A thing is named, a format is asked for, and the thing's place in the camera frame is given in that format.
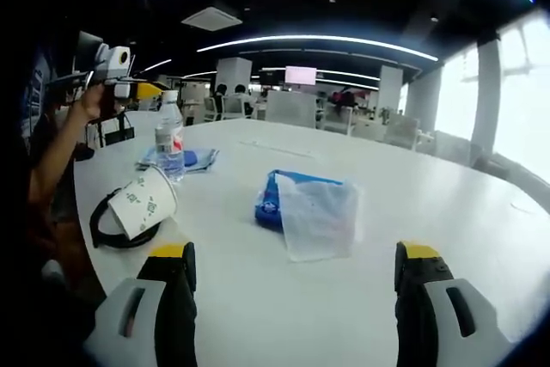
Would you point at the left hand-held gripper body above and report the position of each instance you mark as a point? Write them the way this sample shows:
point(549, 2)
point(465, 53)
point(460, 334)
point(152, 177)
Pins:
point(114, 64)

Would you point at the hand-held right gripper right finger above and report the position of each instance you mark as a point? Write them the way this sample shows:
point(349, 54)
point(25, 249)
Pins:
point(442, 319)

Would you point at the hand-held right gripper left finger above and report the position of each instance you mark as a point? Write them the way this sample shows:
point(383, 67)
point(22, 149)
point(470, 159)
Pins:
point(142, 311)

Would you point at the clear water bottle red label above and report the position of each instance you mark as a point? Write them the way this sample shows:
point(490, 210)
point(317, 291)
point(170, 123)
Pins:
point(169, 152)

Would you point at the wet wipes pack blue lid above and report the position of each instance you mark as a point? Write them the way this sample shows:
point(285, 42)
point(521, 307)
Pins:
point(197, 158)

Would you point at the white paper cup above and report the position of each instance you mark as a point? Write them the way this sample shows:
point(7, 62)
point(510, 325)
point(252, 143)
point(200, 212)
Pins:
point(142, 203)

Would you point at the white tissue sheet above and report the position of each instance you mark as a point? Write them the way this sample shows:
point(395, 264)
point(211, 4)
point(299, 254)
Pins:
point(322, 221)

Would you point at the person's left hand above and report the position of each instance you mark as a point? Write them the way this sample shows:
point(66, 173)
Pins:
point(88, 102)

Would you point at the dark monitor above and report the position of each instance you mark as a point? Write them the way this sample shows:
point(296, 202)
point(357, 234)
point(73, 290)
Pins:
point(88, 47)

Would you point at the ceiling air vent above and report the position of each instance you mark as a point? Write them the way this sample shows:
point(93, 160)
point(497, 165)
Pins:
point(211, 19)

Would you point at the white table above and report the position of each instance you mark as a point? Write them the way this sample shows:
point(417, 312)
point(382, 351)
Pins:
point(386, 195)

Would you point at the white office chair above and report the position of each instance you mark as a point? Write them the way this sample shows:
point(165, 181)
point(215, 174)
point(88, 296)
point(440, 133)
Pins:
point(292, 109)

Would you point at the long curved ceiling light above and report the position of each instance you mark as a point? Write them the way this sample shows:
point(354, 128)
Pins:
point(318, 38)

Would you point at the wall screen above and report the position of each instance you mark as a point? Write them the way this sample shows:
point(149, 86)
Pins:
point(301, 75)

